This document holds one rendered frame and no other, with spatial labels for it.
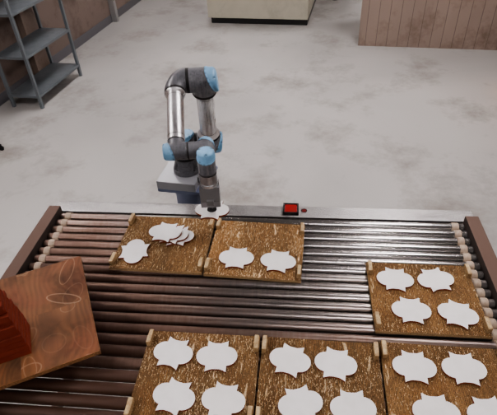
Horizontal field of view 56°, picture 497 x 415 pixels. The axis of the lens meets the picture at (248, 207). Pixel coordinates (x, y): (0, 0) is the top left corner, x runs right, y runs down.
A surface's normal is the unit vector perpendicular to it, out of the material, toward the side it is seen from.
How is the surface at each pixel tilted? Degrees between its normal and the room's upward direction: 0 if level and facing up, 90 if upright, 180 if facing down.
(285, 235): 0
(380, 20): 90
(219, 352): 0
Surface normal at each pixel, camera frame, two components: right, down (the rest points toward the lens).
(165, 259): -0.04, -0.78
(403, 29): -0.21, 0.62
